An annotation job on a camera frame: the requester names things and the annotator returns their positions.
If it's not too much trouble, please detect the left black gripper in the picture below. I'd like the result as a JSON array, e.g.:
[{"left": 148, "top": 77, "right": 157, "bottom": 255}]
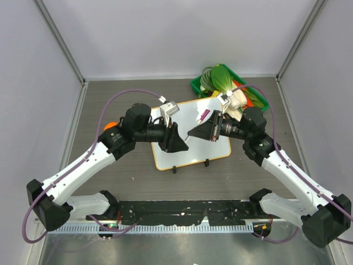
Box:
[{"left": 134, "top": 115, "right": 189, "bottom": 152}]

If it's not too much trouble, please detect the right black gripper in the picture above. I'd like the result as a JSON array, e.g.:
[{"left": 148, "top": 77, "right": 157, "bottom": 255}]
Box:
[{"left": 189, "top": 110, "right": 252, "bottom": 141}]

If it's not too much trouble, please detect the white marker pen body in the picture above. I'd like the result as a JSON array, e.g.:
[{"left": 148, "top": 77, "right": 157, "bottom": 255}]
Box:
[{"left": 184, "top": 119, "right": 202, "bottom": 143}]

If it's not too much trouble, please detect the magenta marker cap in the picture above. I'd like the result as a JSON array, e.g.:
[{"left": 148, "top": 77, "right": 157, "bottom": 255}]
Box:
[{"left": 198, "top": 109, "right": 210, "bottom": 124}]

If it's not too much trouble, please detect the orange framed whiteboard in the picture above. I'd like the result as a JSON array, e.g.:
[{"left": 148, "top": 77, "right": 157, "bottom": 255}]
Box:
[{"left": 151, "top": 97, "right": 231, "bottom": 171}]

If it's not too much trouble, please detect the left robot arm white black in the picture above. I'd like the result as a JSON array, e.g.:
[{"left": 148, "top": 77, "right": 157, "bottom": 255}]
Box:
[{"left": 26, "top": 102, "right": 188, "bottom": 231}]

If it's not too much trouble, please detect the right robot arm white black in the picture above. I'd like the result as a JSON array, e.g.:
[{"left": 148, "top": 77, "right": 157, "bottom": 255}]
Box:
[{"left": 188, "top": 107, "right": 352, "bottom": 248}]

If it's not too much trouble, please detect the right black whiteboard foot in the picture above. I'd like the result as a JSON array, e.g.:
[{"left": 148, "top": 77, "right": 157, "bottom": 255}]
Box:
[{"left": 204, "top": 159, "right": 210, "bottom": 167}]

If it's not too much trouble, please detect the yellow toy vegetable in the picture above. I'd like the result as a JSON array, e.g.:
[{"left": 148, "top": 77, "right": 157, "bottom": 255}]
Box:
[{"left": 210, "top": 91, "right": 223, "bottom": 97}]

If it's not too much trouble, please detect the red orange toy pepper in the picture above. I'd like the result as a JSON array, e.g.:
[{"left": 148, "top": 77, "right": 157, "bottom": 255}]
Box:
[{"left": 242, "top": 88, "right": 264, "bottom": 108}]

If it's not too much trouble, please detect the green plastic basket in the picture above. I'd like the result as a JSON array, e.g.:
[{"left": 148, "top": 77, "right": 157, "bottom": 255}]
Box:
[{"left": 190, "top": 64, "right": 269, "bottom": 111}]

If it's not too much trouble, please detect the grey green coiled toy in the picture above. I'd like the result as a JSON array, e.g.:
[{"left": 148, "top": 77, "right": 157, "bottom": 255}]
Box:
[{"left": 200, "top": 66, "right": 215, "bottom": 93}]

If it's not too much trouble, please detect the toy bok choy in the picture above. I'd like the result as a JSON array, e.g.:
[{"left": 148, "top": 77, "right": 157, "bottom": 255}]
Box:
[{"left": 210, "top": 65, "right": 247, "bottom": 109}]

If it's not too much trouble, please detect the orange toy fruit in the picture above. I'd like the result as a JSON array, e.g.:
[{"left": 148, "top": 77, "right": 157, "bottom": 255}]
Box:
[{"left": 104, "top": 121, "right": 118, "bottom": 131}]

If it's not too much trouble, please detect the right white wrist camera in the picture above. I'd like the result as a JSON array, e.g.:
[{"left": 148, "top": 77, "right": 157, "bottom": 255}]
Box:
[{"left": 216, "top": 91, "right": 233, "bottom": 114}]

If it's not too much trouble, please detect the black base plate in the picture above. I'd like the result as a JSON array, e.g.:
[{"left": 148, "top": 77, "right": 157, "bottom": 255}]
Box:
[{"left": 94, "top": 200, "right": 270, "bottom": 226}]

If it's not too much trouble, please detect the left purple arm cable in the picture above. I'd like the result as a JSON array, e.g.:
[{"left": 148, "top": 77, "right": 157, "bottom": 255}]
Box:
[{"left": 22, "top": 88, "right": 166, "bottom": 244}]

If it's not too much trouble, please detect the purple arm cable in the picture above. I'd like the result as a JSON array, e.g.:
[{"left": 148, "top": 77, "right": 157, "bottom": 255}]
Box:
[
  {"left": 227, "top": 84, "right": 353, "bottom": 245},
  {"left": 22, "top": 88, "right": 166, "bottom": 244}
]

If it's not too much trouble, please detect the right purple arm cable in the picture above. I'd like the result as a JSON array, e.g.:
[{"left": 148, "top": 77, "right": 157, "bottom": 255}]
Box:
[{"left": 227, "top": 84, "right": 353, "bottom": 245}]

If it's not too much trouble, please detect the slotted grey cable duct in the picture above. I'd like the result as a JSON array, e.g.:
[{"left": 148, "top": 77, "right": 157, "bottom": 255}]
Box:
[{"left": 50, "top": 222, "right": 254, "bottom": 234}]

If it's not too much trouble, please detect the right aluminium frame post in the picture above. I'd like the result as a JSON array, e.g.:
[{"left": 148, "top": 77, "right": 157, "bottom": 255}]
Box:
[{"left": 276, "top": 0, "right": 328, "bottom": 82}]

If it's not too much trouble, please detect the aluminium frame post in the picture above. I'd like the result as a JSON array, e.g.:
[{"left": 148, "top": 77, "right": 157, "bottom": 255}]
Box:
[
  {"left": 33, "top": 0, "right": 85, "bottom": 84},
  {"left": 276, "top": 0, "right": 328, "bottom": 82}
]

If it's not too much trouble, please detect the left aluminium frame post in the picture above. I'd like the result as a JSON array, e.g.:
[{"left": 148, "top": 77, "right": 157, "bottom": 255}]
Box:
[{"left": 33, "top": 0, "right": 85, "bottom": 84}]

